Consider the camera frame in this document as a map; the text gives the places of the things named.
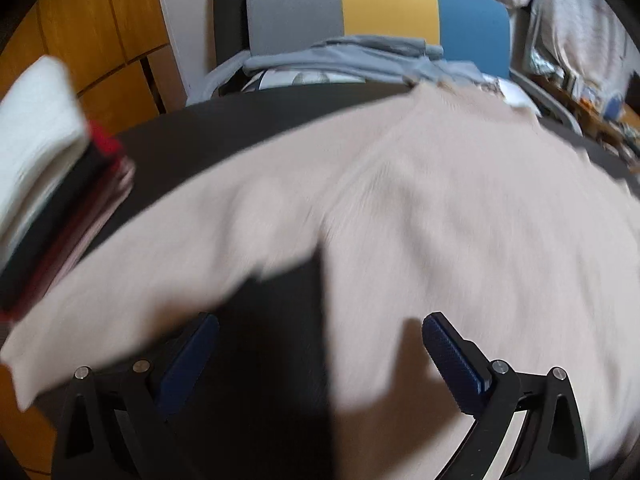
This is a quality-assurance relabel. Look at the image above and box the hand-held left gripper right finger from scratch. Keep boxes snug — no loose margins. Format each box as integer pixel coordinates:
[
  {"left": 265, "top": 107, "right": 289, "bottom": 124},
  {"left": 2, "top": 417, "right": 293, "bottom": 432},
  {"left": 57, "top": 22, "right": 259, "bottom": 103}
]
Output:
[{"left": 421, "top": 311, "right": 593, "bottom": 480}]

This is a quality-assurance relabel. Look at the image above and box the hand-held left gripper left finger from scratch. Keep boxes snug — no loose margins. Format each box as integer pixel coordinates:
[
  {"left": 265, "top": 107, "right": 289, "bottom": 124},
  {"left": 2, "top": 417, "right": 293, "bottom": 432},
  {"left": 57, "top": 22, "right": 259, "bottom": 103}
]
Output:
[{"left": 50, "top": 310, "right": 221, "bottom": 480}]

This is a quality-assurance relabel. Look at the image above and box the beige knit sweater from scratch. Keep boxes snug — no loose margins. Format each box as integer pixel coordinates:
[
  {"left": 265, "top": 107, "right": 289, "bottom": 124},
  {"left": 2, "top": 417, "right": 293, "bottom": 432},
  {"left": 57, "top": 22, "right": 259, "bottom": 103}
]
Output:
[{"left": 0, "top": 82, "right": 640, "bottom": 480}]

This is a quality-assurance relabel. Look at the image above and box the stack of folded clothes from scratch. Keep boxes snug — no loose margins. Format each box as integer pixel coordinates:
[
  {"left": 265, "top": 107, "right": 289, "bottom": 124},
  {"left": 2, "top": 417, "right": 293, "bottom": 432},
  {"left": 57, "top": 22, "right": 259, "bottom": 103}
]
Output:
[{"left": 0, "top": 120, "right": 126, "bottom": 323}]

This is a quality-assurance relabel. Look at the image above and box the pink folded cloth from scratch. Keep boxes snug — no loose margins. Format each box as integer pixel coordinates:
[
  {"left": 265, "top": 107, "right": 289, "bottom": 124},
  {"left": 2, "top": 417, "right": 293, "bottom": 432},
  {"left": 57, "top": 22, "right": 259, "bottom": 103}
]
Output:
[{"left": 35, "top": 157, "right": 137, "bottom": 306}]

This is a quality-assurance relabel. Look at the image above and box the black folded cloth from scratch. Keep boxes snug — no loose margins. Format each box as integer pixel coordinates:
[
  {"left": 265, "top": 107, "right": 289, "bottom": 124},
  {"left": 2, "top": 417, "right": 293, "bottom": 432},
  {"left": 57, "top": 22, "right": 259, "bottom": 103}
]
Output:
[{"left": 0, "top": 145, "right": 113, "bottom": 311}]

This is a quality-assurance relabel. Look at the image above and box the wooden desk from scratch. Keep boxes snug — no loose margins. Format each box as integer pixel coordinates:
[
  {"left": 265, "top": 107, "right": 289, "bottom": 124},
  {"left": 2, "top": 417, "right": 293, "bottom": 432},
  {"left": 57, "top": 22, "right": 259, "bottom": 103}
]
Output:
[{"left": 530, "top": 72, "right": 640, "bottom": 161}]

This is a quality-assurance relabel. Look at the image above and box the white folded cloth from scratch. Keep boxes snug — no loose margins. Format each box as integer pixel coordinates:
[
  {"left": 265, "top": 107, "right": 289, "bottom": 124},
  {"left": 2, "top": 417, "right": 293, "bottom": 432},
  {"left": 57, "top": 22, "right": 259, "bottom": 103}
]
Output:
[{"left": 0, "top": 55, "right": 92, "bottom": 261}]

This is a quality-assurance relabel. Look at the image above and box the silver foil bag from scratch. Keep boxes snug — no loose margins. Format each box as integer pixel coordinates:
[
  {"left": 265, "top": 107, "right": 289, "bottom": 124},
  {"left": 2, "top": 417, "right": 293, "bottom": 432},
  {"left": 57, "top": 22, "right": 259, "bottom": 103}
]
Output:
[{"left": 529, "top": 35, "right": 557, "bottom": 77}]

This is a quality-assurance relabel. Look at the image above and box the grey-blue garment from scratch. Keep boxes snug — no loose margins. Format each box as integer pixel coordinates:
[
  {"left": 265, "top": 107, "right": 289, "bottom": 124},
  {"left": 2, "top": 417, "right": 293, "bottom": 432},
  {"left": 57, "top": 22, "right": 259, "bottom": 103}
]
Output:
[{"left": 242, "top": 35, "right": 483, "bottom": 86}]

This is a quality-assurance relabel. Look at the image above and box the black rolled mat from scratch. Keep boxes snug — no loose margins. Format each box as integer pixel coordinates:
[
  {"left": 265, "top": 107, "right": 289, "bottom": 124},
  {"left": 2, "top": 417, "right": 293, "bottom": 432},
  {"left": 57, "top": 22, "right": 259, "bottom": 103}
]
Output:
[{"left": 212, "top": 0, "right": 256, "bottom": 96}]

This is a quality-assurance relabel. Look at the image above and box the wooden cabinet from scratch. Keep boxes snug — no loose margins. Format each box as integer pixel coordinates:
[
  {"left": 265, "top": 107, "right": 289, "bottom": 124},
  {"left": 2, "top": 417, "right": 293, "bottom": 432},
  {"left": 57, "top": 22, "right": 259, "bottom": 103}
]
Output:
[{"left": 0, "top": 0, "right": 190, "bottom": 136}]

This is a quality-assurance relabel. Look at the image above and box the grey yellow blue chair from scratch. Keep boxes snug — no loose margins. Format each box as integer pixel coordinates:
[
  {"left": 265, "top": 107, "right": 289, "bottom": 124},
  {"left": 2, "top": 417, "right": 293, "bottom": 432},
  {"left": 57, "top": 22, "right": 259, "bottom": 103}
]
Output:
[{"left": 200, "top": 0, "right": 583, "bottom": 136}]

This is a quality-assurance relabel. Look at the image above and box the white striped curtain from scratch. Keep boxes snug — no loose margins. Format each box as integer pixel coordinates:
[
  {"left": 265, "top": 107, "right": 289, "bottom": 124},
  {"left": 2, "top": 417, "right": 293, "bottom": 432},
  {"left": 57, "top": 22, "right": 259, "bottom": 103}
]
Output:
[{"left": 415, "top": 0, "right": 631, "bottom": 101}]

